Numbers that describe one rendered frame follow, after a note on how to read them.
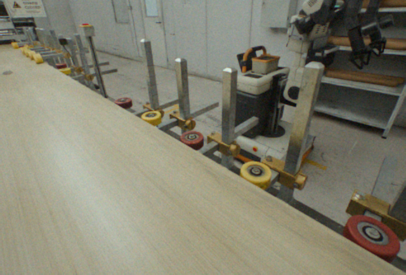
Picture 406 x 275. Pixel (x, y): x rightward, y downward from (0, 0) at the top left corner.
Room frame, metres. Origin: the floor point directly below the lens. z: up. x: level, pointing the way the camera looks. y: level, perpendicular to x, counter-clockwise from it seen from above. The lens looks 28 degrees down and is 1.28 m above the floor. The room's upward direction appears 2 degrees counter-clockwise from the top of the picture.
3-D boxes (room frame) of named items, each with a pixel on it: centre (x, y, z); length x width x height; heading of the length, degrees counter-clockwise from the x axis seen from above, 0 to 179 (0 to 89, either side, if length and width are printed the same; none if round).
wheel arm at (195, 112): (0.92, 0.07, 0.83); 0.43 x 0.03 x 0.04; 134
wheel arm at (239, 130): (0.74, -0.11, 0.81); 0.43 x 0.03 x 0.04; 134
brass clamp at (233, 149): (0.69, -0.08, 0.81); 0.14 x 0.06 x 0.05; 44
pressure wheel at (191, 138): (0.60, 0.04, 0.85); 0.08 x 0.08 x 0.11
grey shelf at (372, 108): (2.34, -1.83, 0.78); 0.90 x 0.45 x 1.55; 44
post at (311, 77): (0.49, -0.27, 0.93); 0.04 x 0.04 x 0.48; 44
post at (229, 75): (0.67, -0.10, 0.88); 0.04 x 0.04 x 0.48; 44
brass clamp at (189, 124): (0.87, 0.09, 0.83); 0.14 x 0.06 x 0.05; 44
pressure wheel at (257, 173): (0.42, -0.14, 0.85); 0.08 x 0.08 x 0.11
